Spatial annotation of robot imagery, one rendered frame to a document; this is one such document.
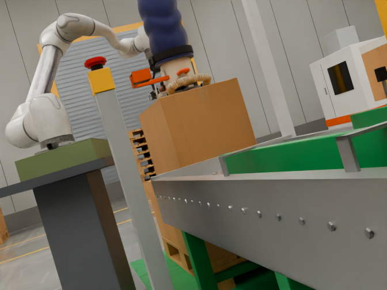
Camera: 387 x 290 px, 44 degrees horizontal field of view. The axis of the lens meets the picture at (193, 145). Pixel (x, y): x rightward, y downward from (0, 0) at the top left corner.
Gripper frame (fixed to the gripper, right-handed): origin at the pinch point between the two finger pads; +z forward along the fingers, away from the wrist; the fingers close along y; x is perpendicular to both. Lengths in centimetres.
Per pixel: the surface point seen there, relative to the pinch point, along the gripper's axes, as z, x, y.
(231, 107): 26, -76, 12
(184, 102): 18, -77, -9
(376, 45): 10, -14, 145
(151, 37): -22, -46, -8
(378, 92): 41, -2, 146
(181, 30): -21, -49, 8
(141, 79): 3, -76, -25
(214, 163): 49, -85, -6
